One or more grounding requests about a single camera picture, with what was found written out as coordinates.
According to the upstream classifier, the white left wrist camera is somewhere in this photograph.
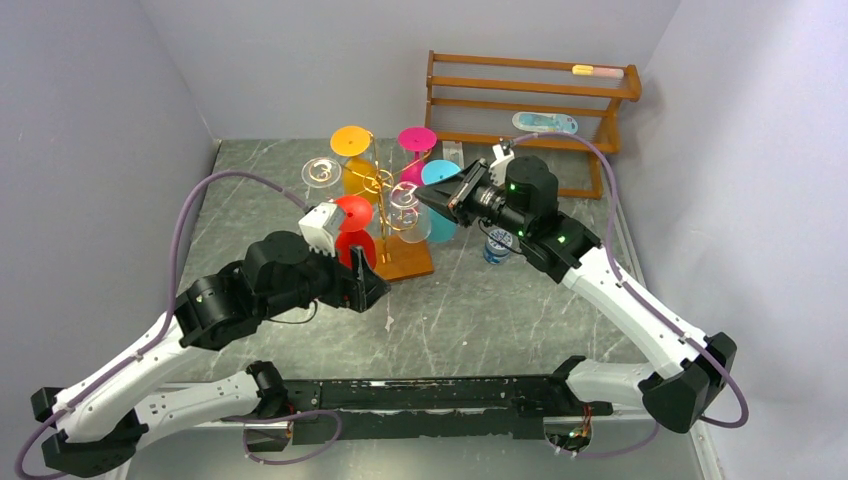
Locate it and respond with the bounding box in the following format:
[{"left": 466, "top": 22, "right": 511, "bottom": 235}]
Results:
[{"left": 298, "top": 202, "right": 346, "bottom": 257}]

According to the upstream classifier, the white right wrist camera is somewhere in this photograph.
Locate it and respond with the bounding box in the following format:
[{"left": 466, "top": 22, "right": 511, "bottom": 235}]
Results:
[{"left": 488, "top": 139, "right": 515, "bottom": 186}]

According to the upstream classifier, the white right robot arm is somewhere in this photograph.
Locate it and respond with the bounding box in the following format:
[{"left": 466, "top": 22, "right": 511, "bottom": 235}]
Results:
[{"left": 414, "top": 156, "right": 737, "bottom": 433}]

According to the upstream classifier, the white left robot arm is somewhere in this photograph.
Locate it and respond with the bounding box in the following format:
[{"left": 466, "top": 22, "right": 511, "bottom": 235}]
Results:
[{"left": 31, "top": 231, "right": 390, "bottom": 479}]

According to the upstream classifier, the red wine glass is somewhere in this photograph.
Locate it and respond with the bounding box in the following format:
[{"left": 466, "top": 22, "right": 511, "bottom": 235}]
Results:
[{"left": 334, "top": 195, "right": 377, "bottom": 268}]

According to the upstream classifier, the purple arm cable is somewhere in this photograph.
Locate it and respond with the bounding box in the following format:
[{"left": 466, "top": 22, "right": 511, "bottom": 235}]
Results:
[
  {"left": 13, "top": 170, "right": 313, "bottom": 480},
  {"left": 506, "top": 131, "right": 750, "bottom": 430}
]

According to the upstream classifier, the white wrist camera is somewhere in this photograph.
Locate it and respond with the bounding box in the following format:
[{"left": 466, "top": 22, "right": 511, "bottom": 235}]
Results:
[
  {"left": 488, "top": 139, "right": 515, "bottom": 186},
  {"left": 298, "top": 202, "right": 346, "bottom": 257}
]

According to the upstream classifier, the light blue packaged item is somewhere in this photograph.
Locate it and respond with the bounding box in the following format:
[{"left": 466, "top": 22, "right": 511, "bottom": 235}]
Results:
[{"left": 512, "top": 111, "right": 579, "bottom": 134}]

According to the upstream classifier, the clear wine glass on rack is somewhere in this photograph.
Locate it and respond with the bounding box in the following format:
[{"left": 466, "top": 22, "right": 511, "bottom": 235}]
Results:
[{"left": 301, "top": 157, "right": 343, "bottom": 201}]

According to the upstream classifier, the brown wooden shelf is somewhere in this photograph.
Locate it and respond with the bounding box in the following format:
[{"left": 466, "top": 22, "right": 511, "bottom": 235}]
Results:
[{"left": 425, "top": 51, "right": 643, "bottom": 200}]

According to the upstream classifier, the yellow pink tube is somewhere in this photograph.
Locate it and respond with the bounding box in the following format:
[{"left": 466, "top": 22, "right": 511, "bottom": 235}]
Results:
[{"left": 571, "top": 64, "right": 625, "bottom": 80}]

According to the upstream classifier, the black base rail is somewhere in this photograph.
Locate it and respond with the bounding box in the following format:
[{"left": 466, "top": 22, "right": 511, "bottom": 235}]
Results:
[{"left": 246, "top": 361, "right": 613, "bottom": 445}]

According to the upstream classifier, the small white box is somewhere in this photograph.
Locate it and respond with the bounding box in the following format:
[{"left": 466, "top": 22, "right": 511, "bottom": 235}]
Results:
[{"left": 441, "top": 141, "right": 464, "bottom": 167}]

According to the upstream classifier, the clear wine glass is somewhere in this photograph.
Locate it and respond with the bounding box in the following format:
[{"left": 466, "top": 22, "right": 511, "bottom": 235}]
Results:
[
  {"left": 301, "top": 157, "right": 343, "bottom": 201},
  {"left": 389, "top": 182, "right": 431, "bottom": 244}
]

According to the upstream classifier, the gold wire wine glass rack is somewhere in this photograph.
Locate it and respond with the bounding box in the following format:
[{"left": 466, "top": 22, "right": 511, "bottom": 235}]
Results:
[{"left": 301, "top": 125, "right": 437, "bottom": 282}]

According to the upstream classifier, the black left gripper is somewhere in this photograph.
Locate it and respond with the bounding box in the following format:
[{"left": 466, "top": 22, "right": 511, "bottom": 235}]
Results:
[{"left": 261, "top": 234, "right": 392, "bottom": 321}]

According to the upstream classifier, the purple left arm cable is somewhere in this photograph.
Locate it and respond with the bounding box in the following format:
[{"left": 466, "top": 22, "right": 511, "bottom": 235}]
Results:
[{"left": 13, "top": 170, "right": 313, "bottom": 480}]

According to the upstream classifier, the orange wine glass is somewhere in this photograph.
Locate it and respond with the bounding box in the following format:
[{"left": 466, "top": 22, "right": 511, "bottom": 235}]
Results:
[{"left": 330, "top": 125, "right": 378, "bottom": 205}]

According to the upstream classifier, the light blue wine glass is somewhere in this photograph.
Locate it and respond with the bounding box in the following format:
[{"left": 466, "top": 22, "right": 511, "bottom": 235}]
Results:
[{"left": 421, "top": 159, "right": 460, "bottom": 244}]

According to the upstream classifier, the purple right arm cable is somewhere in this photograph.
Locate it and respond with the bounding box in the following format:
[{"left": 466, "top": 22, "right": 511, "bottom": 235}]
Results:
[{"left": 506, "top": 131, "right": 750, "bottom": 430}]

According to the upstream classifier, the pink wine glass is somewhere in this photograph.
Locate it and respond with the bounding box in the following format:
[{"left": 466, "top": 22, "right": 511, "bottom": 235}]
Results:
[{"left": 397, "top": 126, "right": 437, "bottom": 186}]

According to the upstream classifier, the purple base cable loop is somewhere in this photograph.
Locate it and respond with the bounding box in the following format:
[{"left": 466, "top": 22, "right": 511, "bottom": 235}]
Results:
[{"left": 221, "top": 409, "right": 344, "bottom": 466}]

